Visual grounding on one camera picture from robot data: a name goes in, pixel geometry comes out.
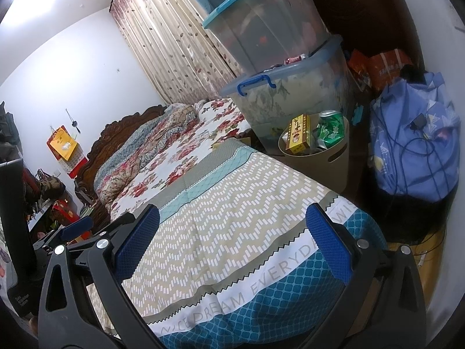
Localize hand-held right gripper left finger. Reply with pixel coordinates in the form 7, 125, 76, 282
36, 204, 164, 349

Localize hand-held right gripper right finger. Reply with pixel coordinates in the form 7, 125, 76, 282
301, 203, 427, 349

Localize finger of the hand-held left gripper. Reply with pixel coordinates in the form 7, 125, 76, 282
33, 216, 93, 251
78, 211, 137, 244

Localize beige plastic bin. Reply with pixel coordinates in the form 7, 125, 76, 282
278, 114, 350, 193

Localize crushed green drink can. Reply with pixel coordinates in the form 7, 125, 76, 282
314, 110, 345, 149

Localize yellow and red box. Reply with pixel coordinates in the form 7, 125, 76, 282
282, 114, 313, 153

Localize red gift box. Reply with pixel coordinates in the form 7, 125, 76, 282
51, 200, 82, 231

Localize grey shelf unit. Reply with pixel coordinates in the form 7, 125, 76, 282
22, 167, 59, 237

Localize brown handbag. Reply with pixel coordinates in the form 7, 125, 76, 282
34, 169, 66, 200

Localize floral bed sheet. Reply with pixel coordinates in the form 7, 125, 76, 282
109, 98, 255, 222

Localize yellow hanging bag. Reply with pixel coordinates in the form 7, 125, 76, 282
46, 125, 78, 161

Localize patchwork floral quilt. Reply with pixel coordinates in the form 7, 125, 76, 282
94, 104, 198, 204

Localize carved wooden headboard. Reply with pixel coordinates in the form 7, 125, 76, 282
74, 104, 168, 233

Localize chevron patterned blanket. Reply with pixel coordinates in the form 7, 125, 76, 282
87, 142, 389, 349

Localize hanging keys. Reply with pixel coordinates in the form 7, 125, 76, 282
65, 108, 81, 135

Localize blue cloth bundle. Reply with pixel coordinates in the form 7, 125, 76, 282
370, 72, 460, 204

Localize orange cardboard box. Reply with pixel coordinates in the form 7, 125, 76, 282
369, 48, 413, 93
347, 49, 372, 91

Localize leaf patterned curtain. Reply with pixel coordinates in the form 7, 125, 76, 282
109, 0, 255, 106

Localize dark brown wardrobe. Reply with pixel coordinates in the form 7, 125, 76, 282
294, 0, 425, 99

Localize red wall calendar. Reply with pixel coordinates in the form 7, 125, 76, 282
60, 145, 88, 179

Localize clear storage box blue handle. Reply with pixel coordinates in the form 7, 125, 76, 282
220, 36, 360, 149

